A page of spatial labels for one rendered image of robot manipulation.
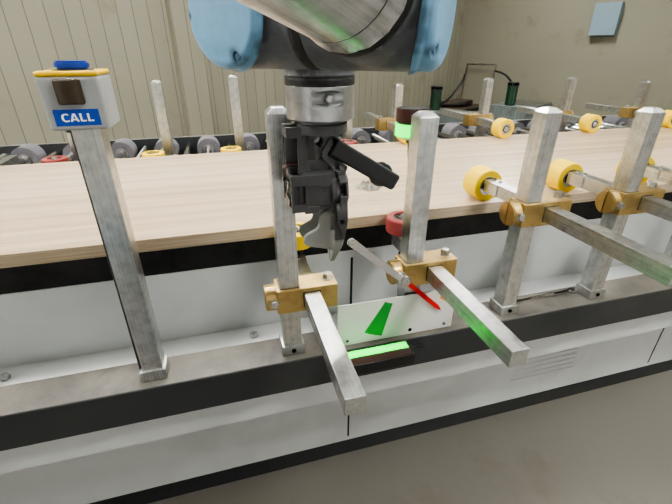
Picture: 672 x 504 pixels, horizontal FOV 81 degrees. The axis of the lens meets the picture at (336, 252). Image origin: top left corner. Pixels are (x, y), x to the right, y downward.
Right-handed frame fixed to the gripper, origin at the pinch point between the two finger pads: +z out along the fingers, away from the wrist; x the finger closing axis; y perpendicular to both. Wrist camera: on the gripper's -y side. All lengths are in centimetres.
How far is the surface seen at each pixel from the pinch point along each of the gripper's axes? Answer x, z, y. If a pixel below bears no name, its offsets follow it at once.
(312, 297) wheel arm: -5.2, 11.4, 3.0
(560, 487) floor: -2, 96, -75
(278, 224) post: -7.8, -2.4, 7.8
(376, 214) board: -26.8, 5.8, -17.3
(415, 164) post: -8.1, -10.8, -16.6
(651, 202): -5, 0, -71
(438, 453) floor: -23, 96, -43
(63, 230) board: -36, 6, 50
